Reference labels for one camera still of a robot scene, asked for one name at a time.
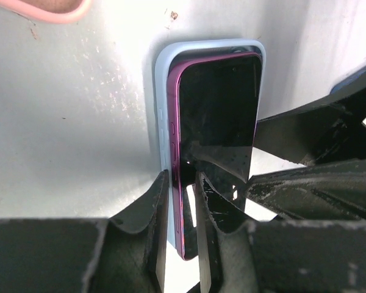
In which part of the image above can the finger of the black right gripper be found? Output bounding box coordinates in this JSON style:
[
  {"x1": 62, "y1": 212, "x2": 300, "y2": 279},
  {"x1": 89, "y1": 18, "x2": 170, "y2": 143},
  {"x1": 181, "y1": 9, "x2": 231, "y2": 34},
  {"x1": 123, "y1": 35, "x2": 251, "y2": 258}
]
[
  {"x1": 256, "y1": 67, "x2": 366, "y2": 166},
  {"x1": 245, "y1": 159, "x2": 366, "y2": 220}
]

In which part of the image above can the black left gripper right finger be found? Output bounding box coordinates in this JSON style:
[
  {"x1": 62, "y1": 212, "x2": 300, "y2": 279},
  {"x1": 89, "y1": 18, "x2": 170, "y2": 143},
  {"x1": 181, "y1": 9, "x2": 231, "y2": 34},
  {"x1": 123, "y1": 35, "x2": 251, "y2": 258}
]
[{"x1": 195, "y1": 173, "x2": 366, "y2": 292}]

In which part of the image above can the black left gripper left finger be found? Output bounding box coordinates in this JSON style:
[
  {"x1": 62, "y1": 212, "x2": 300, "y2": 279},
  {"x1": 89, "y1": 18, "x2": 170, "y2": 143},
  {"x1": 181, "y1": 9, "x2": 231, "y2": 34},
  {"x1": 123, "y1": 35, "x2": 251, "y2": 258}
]
[{"x1": 0, "y1": 171, "x2": 169, "y2": 292}]

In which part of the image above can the purple-edged black phone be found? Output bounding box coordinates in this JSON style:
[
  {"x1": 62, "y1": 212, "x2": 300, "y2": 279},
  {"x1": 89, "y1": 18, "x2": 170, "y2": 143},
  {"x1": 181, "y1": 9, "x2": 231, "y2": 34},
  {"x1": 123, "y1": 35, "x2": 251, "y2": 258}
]
[{"x1": 167, "y1": 51, "x2": 263, "y2": 260}]

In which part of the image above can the light blue phone case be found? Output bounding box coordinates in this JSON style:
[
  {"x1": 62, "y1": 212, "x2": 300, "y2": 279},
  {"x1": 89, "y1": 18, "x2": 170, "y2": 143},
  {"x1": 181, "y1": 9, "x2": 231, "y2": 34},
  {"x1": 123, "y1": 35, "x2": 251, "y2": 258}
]
[{"x1": 154, "y1": 38, "x2": 266, "y2": 247}]

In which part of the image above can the pink phone case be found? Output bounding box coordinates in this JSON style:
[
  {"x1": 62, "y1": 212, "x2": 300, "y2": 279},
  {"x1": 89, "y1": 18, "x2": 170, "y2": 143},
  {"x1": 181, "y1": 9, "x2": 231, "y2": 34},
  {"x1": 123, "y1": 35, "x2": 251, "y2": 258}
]
[{"x1": 0, "y1": 1, "x2": 92, "y2": 24}]

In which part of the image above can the blue phone face down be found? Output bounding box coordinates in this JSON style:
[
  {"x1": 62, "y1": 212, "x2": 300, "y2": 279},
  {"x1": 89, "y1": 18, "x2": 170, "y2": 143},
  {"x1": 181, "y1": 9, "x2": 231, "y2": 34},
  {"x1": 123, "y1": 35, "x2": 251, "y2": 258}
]
[{"x1": 330, "y1": 73, "x2": 364, "y2": 96}]

